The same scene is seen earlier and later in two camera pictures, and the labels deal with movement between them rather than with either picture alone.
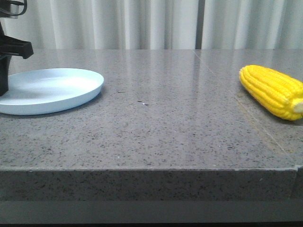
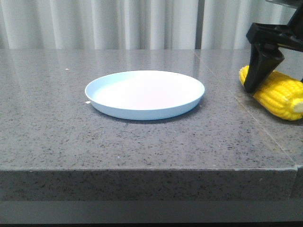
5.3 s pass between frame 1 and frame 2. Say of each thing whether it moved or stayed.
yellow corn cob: stayed
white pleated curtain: stayed
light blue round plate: moved
